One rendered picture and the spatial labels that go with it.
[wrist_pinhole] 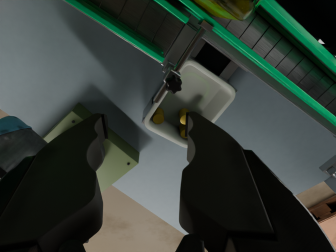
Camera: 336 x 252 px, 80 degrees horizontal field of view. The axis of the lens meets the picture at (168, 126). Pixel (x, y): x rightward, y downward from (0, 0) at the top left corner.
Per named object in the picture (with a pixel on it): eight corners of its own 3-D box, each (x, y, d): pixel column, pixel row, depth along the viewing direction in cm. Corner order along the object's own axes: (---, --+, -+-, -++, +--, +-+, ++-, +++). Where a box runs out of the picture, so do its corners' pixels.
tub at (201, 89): (230, 82, 60) (240, 92, 53) (186, 135, 69) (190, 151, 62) (182, 49, 55) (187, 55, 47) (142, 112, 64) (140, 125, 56)
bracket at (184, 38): (194, 30, 47) (200, 34, 41) (172, 65, 51) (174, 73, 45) (181, 21, 46) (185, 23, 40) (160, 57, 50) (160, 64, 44)
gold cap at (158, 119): (165, 108, 62) (165, 115, 58) (162, 118, 64) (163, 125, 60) (153, 106, 61) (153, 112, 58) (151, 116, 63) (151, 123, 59)
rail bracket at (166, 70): (205, 25, 40) (223, 31, 30) (160, 92, 47) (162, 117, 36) (193, 16, 40) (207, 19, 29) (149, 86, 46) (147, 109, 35)
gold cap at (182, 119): (185, 120, 64) (187, 127, 61) (176, 114, 63) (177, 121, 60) (191, 111, 63) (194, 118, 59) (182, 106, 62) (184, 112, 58)
